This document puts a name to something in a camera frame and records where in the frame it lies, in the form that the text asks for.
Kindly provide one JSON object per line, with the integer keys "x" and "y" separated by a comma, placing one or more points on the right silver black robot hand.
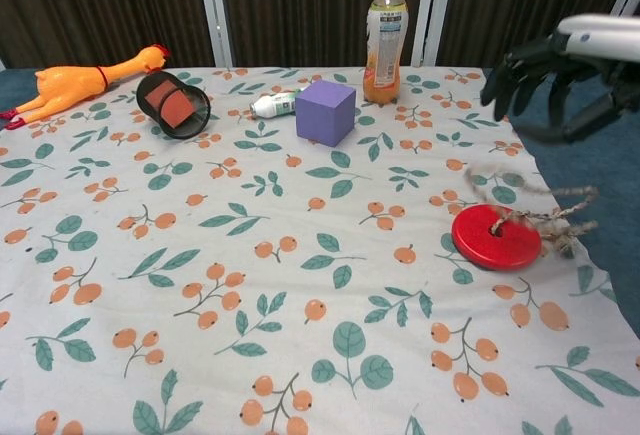
{"x": 590, "y": 40}

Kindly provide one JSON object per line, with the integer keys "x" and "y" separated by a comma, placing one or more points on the red disc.
{"x": 480, "y": 242}

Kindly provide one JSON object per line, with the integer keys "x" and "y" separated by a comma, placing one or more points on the dark brown partition panel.
{"x": 310, "y": 10}
{"x": 510, "y": 0}
{"x": 100, "y": 5}

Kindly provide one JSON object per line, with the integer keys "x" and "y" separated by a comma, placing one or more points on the orange drink bottle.
{"x": 384, "y": 50}

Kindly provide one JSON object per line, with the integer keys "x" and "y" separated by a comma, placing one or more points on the purple foam cube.
{"x": 325, "y": 112}

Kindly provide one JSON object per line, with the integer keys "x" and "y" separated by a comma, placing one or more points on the small white bottle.
{"x": 272, "y": 104}

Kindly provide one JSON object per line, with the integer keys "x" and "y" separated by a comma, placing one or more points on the floral print cloth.
{"x": 280, "y": 255}

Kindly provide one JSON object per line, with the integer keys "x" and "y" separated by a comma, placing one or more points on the black mesh pen holder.
{"x": 197, "y": 120}

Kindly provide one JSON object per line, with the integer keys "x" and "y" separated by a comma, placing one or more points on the red-brown block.
{"x": 172, "y": 107}

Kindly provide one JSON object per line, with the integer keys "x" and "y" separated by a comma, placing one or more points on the orange rubber chicken toy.
{"x": 65, "y": 85}

